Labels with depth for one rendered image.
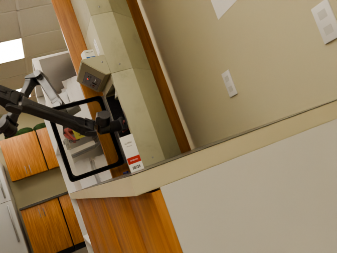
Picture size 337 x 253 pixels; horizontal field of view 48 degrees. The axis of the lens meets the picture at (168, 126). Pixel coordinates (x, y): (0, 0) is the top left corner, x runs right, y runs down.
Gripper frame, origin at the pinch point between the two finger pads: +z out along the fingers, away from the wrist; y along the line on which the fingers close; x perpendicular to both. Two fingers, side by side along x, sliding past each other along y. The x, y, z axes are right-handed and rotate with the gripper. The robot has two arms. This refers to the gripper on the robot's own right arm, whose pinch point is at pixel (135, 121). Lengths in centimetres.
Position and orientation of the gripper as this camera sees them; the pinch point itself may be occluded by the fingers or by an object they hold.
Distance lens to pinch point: 200.4
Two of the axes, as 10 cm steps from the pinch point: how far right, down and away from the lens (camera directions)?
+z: 9.0, -2.0, 3.8
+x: 2.6, 9.6, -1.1
